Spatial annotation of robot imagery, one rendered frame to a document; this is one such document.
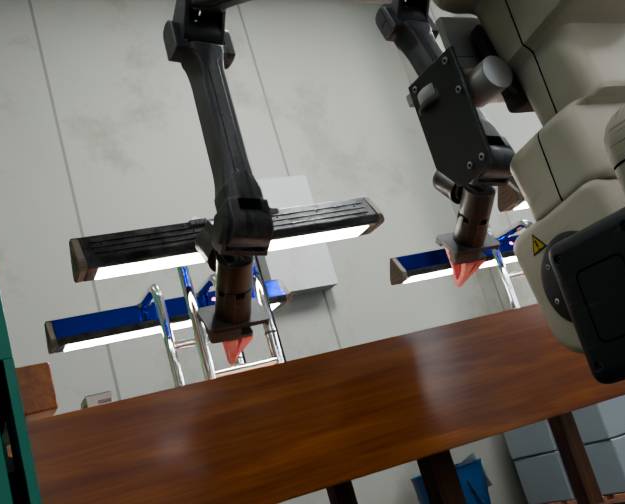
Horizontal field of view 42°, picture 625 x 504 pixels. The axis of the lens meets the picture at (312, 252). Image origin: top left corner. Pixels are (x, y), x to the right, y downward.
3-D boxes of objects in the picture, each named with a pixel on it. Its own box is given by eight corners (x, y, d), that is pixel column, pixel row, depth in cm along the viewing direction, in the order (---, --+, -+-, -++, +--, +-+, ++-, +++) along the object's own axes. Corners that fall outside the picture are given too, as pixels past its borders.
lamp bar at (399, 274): (570, 244, 259) (562, 223, 261) (403, 277, 232) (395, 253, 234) (554, 253, 266) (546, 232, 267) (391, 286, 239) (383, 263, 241)
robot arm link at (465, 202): (478, 192, 140) (504, 188, 142) (454, 175, 145) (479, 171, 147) (470, 227, 143) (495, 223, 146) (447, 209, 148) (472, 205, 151)
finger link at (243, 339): (196, 357, 136) (197, 310, 132) (236, 348, 139) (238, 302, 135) (210, 381, 131) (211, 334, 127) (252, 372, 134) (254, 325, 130)
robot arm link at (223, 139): (171, 11, 136) (229, 21, 142) (159, 35, 140) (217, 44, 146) (224, 233, 118) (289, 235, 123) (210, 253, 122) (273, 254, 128)
